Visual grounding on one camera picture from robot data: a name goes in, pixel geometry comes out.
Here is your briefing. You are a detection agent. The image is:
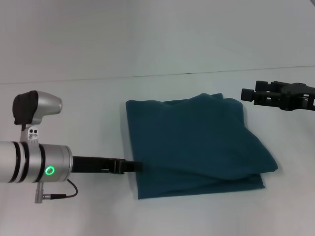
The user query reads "teal FREE print t-shirt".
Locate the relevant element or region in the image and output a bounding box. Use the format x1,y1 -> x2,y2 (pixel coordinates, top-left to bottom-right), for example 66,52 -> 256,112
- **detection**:
125,92 -> 279,200

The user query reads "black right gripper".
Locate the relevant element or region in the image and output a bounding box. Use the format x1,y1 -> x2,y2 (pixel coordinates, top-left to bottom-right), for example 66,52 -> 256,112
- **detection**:
241,80 -> 315,112

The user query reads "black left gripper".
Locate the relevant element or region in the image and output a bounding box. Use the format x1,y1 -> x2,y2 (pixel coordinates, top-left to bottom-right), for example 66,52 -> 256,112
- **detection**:
72,156 -> 143,175

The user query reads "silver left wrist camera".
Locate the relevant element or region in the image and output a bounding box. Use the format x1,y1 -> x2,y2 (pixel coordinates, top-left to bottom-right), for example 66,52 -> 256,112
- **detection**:
12,90 -> 63,144

